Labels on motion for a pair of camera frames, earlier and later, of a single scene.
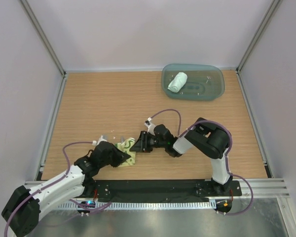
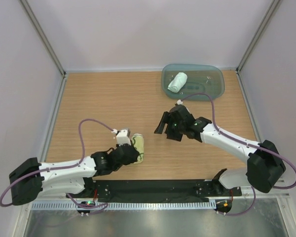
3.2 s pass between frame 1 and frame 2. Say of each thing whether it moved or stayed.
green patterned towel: moved
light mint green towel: stayed
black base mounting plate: stayed
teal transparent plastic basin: stayed
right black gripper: moved
